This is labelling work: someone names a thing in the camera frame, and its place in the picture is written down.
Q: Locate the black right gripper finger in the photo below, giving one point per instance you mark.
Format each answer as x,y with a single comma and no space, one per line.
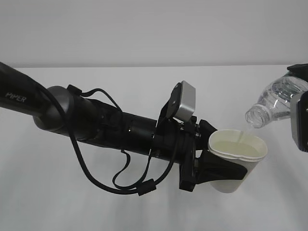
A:
299,71

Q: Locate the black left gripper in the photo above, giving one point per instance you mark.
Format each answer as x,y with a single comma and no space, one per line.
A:
175,142

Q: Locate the white paper cup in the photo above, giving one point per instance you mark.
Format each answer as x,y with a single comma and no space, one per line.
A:
237,147

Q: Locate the clear green-label water bottle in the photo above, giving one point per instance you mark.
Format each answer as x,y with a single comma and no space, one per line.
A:
274,102

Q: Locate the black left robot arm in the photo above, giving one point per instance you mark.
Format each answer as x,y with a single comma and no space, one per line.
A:
73,113

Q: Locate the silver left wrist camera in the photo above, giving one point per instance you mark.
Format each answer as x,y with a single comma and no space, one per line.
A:
180,105

